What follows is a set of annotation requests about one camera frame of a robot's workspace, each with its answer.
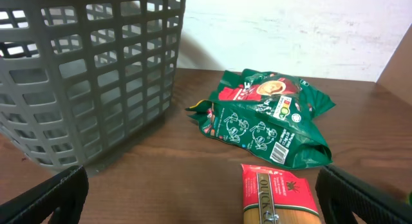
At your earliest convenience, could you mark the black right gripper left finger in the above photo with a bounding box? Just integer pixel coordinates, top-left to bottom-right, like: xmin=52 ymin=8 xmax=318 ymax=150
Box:
xmin=1 ymin=165 xmax=89 ymax=224

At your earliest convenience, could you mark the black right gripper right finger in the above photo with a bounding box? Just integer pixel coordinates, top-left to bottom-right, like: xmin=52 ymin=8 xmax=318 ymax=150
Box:
xmin=315 ymin=165 xmax=411 ymax=224

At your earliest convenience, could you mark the red yellow spaghetti packet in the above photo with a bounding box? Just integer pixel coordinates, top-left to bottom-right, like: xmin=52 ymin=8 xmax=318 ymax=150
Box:
xmin=242 ymin=164 xmax=321 ymax=224

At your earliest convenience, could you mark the green instant coffee bag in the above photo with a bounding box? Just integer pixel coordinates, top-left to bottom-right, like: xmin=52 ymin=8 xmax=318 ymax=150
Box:
xmin=187 ymin=69 xmax=335 ymax=170

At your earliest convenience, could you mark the grey plastic lattice basket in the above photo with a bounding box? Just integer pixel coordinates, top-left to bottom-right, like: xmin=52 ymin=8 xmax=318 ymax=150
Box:
xmin=1 ymin=0 xmax=186 ymax=171

